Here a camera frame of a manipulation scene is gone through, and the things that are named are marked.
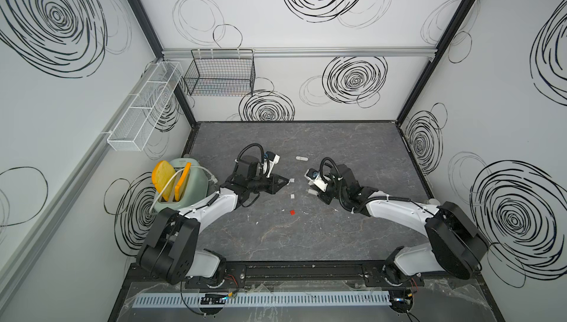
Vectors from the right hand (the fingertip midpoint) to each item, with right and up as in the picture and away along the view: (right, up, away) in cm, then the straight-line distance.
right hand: (315, 182), depth 87 cm
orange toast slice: (-46, +2, -16) cm, 49 cm away
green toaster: (-44, -2, -8) cm, 45 cm away
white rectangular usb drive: (-1, -5, +4) cm, 6 cm away
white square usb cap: (-9, -7, +7) cm, 13 cm away
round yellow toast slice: (-55, +6, -11) cm, 56 cm away
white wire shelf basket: (-62, +21, -14) cm, 67 cm away
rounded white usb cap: (-9, -1, +10) cm, 14 cm away
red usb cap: (-9, -12, +2) cm, 15 cm away
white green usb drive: (-4, +8, +19) cm, 21 cm away
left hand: (-11, +1, -3) cm, 12 cm away
